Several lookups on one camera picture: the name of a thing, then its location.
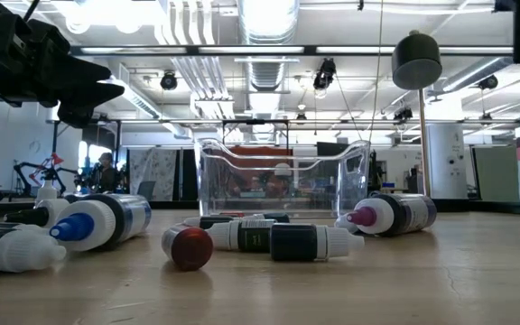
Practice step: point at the person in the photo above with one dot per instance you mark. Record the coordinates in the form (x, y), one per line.
(105, 173)

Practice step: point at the patterned white curtain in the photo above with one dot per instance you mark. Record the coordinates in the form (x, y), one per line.
(154, 167)

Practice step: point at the black curtain panel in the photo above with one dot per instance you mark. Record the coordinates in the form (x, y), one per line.
(188, 176)

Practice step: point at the small black dropper bottle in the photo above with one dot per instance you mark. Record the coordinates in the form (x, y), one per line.
(215, 221)

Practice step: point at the thin black frame bar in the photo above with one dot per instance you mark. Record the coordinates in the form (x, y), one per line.
(206, 121)

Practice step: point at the black ceiling spotlight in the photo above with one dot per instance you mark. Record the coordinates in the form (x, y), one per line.
(488, 82)
(324, 74)
(169, 81)

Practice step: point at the violet food coloring bottle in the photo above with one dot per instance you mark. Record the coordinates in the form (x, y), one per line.
(404, 214)

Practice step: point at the green partition panel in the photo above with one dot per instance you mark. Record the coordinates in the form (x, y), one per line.
(494, 176)

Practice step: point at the small green dropper bottle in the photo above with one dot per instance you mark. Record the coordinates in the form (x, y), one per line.
(253, 237)

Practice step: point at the black monitor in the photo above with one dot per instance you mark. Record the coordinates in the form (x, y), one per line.
(332, 149)

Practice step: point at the black table edge rail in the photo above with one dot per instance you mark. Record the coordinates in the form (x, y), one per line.
(174, 205)

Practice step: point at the blue food coloring bottle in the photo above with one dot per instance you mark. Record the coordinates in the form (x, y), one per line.
(106, 216)

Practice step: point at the black food coloring bottle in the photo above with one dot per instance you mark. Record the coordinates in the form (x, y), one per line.
(25, 216)

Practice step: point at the orange cloth backdrop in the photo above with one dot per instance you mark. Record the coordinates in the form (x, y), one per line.
(260, 155)

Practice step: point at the grey ceiling duct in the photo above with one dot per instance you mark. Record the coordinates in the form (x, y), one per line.
(467, 77)

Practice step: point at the silver ceiling duct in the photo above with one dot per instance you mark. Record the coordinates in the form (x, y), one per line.
(266, 72)

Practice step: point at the small dark dropper bottle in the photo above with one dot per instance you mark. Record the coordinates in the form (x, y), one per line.
(25, 253)
(294, 241)

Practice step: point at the clear plastic bin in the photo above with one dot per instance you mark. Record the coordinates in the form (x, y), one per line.
(332, 180)

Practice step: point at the black ceiling fixture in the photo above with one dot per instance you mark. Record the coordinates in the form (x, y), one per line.
(403, 115)

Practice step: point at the grey chair back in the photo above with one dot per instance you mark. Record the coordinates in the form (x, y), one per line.
(147, 189)

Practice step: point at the thin metal pole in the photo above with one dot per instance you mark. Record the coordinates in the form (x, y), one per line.
(424, 135)

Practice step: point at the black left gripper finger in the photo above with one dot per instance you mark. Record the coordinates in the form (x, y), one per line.
(84, 74)
(88, 101)

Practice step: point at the white cylindrical column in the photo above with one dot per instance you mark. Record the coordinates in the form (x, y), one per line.
(447, 171)

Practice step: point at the black cylinder on pole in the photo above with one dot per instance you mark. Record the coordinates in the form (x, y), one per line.
(415, 58)

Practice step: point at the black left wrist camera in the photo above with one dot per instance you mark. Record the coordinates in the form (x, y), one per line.
(50, 38)

